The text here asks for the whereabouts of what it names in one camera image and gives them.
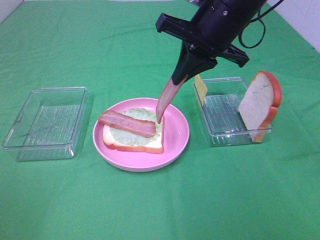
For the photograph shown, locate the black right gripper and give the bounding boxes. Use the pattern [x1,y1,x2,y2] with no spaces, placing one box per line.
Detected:
[155,12,249,85]

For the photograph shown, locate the bacon strip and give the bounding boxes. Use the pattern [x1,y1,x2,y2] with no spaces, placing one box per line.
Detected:
[98,110,157,138]
[155,75,188,124]

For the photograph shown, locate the bread slice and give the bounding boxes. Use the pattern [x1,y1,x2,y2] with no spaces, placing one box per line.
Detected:
[238,70,283,143]
[102,125,165,154]

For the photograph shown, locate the green lettuce leaf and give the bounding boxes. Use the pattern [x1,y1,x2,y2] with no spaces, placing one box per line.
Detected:
[103,108,165,146]

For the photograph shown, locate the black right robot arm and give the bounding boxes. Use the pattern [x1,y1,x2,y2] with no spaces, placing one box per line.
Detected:
[155,0,265,85]

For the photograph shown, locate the yellow cheese slice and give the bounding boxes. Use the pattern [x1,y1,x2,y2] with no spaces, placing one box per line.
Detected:
[194,74,208,105]

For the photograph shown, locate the right clear plastic container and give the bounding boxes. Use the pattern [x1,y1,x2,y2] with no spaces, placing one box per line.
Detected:
[193,77,273,147]

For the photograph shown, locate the clear plastic container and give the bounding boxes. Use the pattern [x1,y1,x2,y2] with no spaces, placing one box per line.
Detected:
[193,77,273,147]
[2,86,87,162]

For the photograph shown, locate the pink round plate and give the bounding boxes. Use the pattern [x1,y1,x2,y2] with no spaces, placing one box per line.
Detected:
[92,104,190,172]

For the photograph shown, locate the green tablecloth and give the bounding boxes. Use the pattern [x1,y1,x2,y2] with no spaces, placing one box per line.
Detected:
[0,0,320,240]

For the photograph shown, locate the left clear plastic container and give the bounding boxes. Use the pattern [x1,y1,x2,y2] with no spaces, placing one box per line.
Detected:
[2,86,87,162]

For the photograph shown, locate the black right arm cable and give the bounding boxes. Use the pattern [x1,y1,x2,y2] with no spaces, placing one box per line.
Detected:
[237,0,286,49]

